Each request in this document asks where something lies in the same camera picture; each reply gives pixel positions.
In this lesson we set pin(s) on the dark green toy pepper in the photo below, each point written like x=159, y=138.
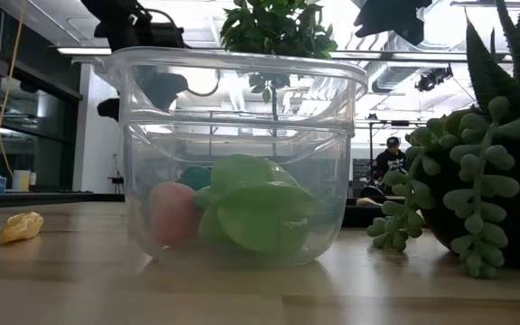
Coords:
x=194, y=177

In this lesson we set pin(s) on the pink toy peach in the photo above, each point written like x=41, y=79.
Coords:
x=174, y=216

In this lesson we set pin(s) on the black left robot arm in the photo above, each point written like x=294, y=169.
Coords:
x=124, y=22

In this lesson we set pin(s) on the clear plastic tupperware container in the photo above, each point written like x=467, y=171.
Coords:
x=242, y=90

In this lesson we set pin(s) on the black hanging spotlight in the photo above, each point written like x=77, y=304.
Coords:
x=431, y=79

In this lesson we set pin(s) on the long ceiling light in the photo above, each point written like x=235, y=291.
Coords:
x=84, y=50

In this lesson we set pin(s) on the leafy green potted plant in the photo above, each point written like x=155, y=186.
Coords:
x=278, y=27

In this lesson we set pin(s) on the person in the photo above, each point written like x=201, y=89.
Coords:
x=391, y=158

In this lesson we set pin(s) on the light green toy starfruit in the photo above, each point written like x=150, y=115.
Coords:
x=260, y=216

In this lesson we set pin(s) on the white cup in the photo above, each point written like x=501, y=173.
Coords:
x=21, y=180

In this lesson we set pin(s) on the black office chair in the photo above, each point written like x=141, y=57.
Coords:
x=372, y=192

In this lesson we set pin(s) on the succulent plant in dark pot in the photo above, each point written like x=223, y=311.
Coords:
x=481, y=180

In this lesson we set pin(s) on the yellow toy corn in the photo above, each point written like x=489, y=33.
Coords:
x=21, y=227

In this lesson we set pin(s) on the silver ceiling duct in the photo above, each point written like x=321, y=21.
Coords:
x=391, y=77

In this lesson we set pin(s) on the black metal frame stand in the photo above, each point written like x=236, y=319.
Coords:
x=370, y=149

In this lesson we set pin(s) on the black aluminium table frame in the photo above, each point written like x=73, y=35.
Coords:
x=39, y=198

